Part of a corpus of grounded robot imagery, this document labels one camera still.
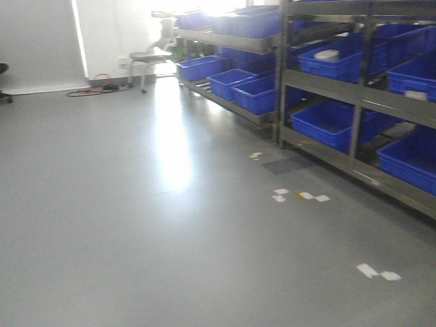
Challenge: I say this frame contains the blue bin far rack floor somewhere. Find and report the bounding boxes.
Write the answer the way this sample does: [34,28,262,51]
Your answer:
[231,75,279,115]

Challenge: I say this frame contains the steel storage rack far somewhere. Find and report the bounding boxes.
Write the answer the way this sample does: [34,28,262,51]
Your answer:
[175,5,282,141]

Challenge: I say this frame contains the steel storage rack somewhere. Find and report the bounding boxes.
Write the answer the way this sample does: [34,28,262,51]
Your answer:
[175,5,282,141]
[278,1,435,217]

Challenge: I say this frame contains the blue bin lower near rack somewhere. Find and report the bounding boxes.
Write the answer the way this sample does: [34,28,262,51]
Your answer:
[290,99,403,153]

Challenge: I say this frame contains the blue bin rack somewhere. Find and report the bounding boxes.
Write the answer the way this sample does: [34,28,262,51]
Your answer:
[290,99,403,153]
[298,33,389,84]

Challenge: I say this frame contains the grey office chair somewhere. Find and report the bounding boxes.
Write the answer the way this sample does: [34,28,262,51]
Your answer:
[127,18,176,94]

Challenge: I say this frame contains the white roll in bin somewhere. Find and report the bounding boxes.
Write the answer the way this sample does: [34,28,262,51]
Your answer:
[313,49,341,62]

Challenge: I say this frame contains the steel storage rack near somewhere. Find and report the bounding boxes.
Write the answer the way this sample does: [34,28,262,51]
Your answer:
[278,1,435,217]

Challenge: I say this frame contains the blue bin upper near rack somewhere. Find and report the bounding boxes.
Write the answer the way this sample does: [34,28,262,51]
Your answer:
[298,33,389,84]

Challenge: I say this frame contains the blue bin lower right corner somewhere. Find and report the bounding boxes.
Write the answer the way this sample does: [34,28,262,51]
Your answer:
[377,128,435,195]

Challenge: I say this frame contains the orange cable on floor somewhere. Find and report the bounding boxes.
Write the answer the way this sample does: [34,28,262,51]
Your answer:
[66,72,132,97]

